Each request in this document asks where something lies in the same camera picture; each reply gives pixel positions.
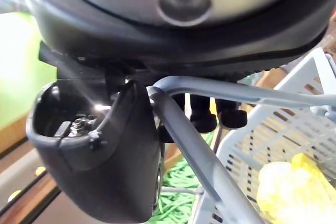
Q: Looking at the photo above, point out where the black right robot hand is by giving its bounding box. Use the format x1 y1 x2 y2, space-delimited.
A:
13 0 332 224

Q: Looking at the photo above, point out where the grey plastic shopping basket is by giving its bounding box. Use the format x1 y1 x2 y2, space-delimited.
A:
146 47 336 224

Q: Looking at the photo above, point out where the yellow leafy vegetable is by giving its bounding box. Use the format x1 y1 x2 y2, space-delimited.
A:
256 152 336 224

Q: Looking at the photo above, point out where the wooden crate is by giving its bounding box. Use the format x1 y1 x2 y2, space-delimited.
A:
163 142 187 176

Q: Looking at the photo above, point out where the green beans pile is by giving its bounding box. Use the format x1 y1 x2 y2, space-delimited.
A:
152 131 219 224

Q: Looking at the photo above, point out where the wooden display stand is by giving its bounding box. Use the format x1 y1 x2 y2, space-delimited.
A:
0 118 64 224

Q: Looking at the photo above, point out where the light green board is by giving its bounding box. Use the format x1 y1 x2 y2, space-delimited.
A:
0 11 58 132

